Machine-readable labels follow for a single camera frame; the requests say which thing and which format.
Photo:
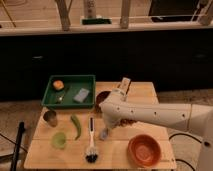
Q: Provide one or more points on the green plastic tray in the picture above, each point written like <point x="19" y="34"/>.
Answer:
<point x="75" y="82"/>

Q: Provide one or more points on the green plastic cup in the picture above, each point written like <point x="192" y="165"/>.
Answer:
<point x="58" y="140"/>

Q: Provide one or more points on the black pole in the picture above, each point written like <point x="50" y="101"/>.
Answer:
<point x="15" y="155"/>

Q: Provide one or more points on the toy bus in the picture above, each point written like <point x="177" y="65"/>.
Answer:
<point x="124" y="87"/>

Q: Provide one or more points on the small spoon in tray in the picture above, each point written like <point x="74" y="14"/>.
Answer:
<point x="60" y="99"/>

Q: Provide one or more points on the grey towel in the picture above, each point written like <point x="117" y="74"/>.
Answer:
<point x="104" y="134"/>

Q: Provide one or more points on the grey sponge block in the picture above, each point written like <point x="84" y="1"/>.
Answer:
<point x="81" y="95"/>

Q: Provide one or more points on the dark brown bowl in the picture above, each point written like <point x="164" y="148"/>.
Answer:
<point x="100" y="98"/>

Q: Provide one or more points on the brown dried clump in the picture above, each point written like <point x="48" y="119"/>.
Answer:
<point x="126" y="122"/>

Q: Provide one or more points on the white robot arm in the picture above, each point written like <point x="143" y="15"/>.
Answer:
<point x="193" y="118"/>

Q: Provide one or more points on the metal cup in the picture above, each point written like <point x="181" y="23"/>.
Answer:
<point x="50" y="117"/>

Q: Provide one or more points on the orange fruit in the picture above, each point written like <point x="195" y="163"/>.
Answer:
<point x="58" y="85"/>

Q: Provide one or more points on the dish brush white handle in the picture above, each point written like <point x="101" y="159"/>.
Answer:
<point x="91" y="151"/>

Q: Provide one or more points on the green base stand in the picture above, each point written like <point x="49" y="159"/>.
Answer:
<point x="96" y="21"/>

